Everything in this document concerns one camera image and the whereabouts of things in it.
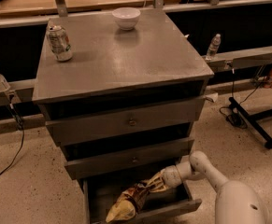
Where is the white ceramic bowl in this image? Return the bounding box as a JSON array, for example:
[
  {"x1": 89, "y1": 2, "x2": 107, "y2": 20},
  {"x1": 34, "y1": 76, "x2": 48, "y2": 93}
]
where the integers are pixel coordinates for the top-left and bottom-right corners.
[{"x1": 112, "y1": 7, "x2": 141, "y2": 31}]

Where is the grey middle drawer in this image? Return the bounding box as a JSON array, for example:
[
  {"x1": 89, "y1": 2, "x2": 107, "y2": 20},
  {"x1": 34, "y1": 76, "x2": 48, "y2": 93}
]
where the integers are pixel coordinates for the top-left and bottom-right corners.
[{"x1": 64, "y1": 137, "x2": 193, "y2": 180}]

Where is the black floor cable left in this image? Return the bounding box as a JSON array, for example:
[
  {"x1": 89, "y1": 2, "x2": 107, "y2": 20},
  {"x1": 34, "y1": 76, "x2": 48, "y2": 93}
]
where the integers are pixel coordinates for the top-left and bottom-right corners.
[{"x1": 0, "y1": 104, "x2": 25, "y2": 189}]

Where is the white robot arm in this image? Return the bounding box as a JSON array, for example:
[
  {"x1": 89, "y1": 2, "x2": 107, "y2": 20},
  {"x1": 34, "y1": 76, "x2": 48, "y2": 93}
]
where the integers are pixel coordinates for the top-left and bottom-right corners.
[{"x1": 147, "y1": 151, "x2": 272, "y2": 224}]

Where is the clear water bottle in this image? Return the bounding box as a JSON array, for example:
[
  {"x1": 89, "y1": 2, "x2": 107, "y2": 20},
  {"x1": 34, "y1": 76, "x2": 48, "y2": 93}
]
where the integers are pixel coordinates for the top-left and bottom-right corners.
[{"x1": 206, "y1": 34, "x2": 221, "y2": 61}]

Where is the grey drawer cabinet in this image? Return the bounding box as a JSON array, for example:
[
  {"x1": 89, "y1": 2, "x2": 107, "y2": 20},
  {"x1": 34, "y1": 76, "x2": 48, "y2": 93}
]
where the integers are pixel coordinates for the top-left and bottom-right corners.
[{"x1": 32, "y1": 8, "x2": 215, "y2": 224}]

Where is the grey metal rail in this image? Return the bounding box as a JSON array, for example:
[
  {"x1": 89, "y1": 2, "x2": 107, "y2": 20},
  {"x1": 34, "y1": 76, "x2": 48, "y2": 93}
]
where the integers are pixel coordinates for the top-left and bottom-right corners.
[{"x1": 0, "y1": 46, "x2": 272, "y2": 106}]

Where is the black stand base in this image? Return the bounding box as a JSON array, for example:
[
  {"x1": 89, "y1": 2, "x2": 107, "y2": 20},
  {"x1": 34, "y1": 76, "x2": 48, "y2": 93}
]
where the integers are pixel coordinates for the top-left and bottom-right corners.
[{"x1": 229, "y1": 97, "x2": 272, "y2": 149}]

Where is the black cable bundle right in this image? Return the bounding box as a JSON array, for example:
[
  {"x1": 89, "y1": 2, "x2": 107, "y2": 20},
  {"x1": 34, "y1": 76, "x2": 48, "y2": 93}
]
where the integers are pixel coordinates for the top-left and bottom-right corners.
[{"x1": 219, "y1": 44, "x2": 272, "y2": 130}]

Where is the silver soda can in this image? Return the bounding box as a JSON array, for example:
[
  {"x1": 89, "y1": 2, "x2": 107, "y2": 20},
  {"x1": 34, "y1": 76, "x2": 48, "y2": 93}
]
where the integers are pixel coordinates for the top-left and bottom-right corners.
[{"x1": 46, "y1": 25, "x2": 73, "y2": 62}]

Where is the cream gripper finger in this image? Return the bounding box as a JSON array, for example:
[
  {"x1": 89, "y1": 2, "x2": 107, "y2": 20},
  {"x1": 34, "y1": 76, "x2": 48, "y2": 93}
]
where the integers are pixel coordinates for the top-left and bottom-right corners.
[
  {"x1": 152, "y1": 184, "x2": 169, "y2": 192},
  {"x1": 148, "y1": 172, "x2": 164, "y2": 187}
]

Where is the grey open bottom drawer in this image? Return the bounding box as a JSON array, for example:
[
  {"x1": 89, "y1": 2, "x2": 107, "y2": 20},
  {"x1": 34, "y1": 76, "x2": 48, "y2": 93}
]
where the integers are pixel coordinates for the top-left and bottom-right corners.
[{"x1": 83, "y1": 160, "x2": 202, "y2": 224}]

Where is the brown chip bag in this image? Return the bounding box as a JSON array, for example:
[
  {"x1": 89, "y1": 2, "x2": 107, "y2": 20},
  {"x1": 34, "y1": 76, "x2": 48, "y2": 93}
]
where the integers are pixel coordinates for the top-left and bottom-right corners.
[{"x1": 106, "y1": 180, "x2": 154, "y2": 223}]

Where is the grey top drawer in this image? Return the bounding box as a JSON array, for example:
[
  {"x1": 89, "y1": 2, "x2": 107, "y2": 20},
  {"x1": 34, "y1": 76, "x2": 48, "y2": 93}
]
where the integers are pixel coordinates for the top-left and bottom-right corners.
[{"x1": 46, "y1": 95, "x2": 205, "y2": 146}]

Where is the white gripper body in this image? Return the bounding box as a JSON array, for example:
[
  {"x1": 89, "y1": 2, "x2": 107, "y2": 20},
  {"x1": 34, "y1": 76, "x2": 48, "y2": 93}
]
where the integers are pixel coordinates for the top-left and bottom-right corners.
[{"x1": 161, "y1": 161, "x2": 193, "y2": 189}]

